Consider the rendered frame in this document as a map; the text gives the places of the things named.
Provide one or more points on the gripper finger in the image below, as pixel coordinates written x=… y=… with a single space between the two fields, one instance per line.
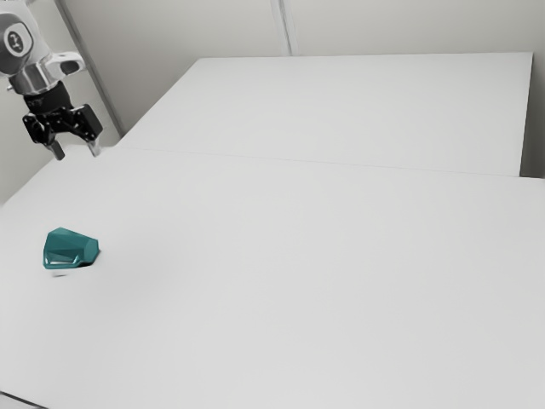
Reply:
x=87 y=124
x=40 y=132

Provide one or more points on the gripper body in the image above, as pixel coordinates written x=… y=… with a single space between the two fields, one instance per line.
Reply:
x=47 y=103

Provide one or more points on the teal faceted mug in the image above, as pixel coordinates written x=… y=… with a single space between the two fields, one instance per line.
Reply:
x=68 y=250

